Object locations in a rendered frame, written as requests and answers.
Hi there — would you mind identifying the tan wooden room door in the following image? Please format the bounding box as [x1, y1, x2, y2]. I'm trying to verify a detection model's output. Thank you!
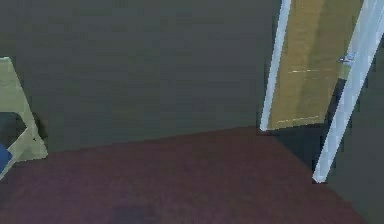
[267, 0, 365, 131]

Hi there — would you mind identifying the grey door handle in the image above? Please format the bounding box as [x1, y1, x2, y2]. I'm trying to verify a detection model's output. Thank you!
[336, 52, 358, 66]

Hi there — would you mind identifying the blue box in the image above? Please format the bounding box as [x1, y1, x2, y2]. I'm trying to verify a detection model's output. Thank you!
[0, 143, 14, 175]

